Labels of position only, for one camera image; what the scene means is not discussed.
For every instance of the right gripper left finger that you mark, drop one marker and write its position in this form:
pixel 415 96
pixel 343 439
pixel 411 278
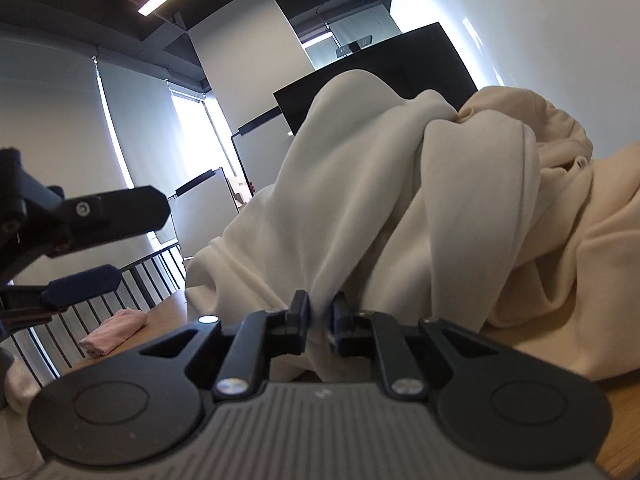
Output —
pixel 252 345

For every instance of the pink folded garment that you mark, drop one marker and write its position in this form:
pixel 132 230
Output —
pixel 113 332

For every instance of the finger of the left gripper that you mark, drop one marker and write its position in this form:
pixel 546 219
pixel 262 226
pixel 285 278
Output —
pixel 94 220
pixel 31 302

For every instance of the whiteboard near monitor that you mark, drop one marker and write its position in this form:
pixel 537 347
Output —
pixel 261 146

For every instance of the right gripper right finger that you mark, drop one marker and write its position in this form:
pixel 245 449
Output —
pixel 377 337

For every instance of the large black monitor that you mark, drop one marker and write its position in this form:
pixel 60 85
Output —
pixel 422 59

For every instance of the whiteboard near railing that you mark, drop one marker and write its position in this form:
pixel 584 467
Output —
pixel 201 210

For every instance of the beige hoodie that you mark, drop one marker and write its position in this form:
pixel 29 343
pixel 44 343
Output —
pixel 572 298

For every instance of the white sweatshirt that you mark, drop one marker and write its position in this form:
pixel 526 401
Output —
pixel 409 207

